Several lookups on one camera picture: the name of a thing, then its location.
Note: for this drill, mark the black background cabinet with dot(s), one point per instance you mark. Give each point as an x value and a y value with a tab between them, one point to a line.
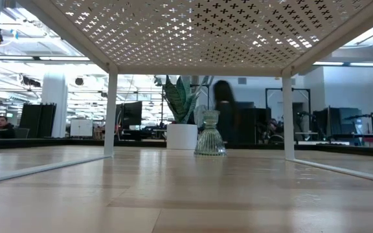
335	121

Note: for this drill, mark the person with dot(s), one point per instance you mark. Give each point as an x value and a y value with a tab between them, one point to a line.
1	124
225	106

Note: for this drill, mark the green plant in white pot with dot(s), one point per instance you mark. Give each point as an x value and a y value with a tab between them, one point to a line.
181	136

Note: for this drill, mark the background black robot arm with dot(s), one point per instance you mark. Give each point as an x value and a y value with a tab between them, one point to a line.
303	114
364	116

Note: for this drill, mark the round black ceiling speaker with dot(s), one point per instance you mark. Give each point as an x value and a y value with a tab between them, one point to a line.
79	81

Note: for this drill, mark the ceiling light strip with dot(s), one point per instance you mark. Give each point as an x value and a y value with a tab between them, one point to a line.
368	64
63	58

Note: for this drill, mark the white perforated metal shelf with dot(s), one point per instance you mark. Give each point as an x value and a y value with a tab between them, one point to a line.
206	32

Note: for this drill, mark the black partition panel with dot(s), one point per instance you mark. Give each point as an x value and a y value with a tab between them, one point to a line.
37	119

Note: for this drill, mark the olive round vase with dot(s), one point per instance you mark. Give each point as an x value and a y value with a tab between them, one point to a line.
210	142

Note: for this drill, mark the white cabinet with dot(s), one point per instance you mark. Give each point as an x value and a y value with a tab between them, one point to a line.
81	127

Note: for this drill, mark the white round column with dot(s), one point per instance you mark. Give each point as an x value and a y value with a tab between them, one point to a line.
54	103

